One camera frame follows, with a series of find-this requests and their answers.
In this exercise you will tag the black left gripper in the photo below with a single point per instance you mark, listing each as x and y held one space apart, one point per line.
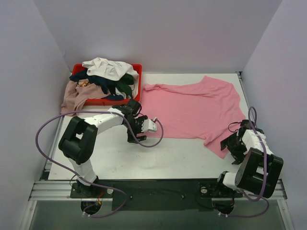
134 129

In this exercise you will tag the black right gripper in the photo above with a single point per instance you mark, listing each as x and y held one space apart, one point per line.
233 146

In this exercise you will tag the pink t shirt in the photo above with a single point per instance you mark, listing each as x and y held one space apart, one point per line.
208 110

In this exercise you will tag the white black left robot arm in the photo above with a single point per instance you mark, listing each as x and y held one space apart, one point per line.
78 140

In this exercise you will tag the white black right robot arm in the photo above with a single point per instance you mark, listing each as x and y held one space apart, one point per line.
259 169

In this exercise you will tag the dark green t shirt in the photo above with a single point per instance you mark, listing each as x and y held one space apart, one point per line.
124 85

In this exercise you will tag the navy blue t shirt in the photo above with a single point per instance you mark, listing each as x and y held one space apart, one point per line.
107 86

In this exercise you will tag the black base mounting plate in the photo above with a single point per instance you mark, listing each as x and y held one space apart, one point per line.
158 195

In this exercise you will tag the white t shirt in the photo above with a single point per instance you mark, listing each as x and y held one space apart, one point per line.
111 70

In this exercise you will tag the red plastic bin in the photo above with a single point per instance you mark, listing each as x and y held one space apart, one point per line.
106 102

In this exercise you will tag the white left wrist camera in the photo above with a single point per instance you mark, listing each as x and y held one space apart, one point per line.
149 125

